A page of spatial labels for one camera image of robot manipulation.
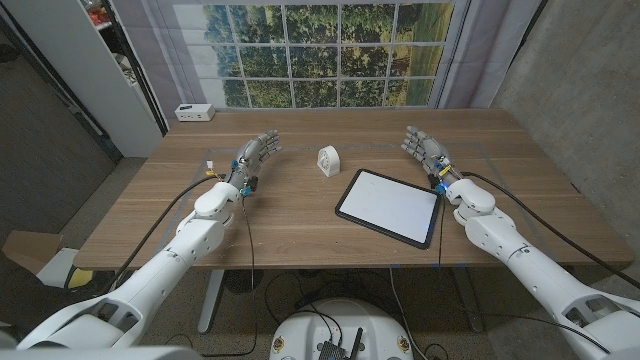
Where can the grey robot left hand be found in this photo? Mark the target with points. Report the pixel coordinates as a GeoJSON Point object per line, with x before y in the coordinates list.
{"type": "Point", "coordinates": [247, 162]}

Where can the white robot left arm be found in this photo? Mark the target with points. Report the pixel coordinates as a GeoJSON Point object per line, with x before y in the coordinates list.
{"type": "Point", "coordinates": [165, 265]}

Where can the white kitchen timer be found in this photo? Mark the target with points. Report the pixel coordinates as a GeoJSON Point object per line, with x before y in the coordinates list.
{"type": "Point", "coordinates": [328, 161]}

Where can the black antenna module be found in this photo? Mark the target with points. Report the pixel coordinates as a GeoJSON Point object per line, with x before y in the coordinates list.
{"type": "Point", "coordinates": [332, 350]}

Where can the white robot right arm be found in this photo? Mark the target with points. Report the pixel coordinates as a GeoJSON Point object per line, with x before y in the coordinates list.
{"type": "Point", "coordinates": [530, 270]}

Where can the brown cardboard box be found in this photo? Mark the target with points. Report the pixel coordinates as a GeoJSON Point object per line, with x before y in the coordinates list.
{"type": "Point", "coordinates": [30, 247]}

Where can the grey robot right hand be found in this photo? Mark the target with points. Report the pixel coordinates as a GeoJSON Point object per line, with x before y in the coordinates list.
{"type": "Point", "coordinates": [431, 154]}

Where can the white power strip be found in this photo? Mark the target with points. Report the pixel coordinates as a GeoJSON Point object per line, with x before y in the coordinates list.
{"type": "Point", "coordinates": [194, 113]}

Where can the white cabinet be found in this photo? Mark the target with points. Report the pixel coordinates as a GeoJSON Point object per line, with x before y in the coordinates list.
{"type": "Point", "coordinates": [85, 70]}

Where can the black-framed tablet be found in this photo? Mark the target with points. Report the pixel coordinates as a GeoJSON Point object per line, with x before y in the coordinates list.
{"type": "Point", "coordinates": [387, 206]}

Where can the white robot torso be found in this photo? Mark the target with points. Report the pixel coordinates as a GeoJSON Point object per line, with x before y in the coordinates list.
{"type": "Point", "coordinates": [345, 325]}

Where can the printed window backdrop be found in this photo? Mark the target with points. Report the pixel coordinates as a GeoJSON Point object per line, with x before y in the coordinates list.
{"type": "Point", "coordinates": [315, 55]}

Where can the black round floor fan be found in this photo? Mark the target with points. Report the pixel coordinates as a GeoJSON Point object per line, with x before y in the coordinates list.
{"type": "Point", "coordinates": [242, 281]}

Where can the white and yellow floor box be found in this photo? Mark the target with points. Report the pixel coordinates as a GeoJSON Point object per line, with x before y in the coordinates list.
{"type": "Point", "coordinates": [55, 265]}

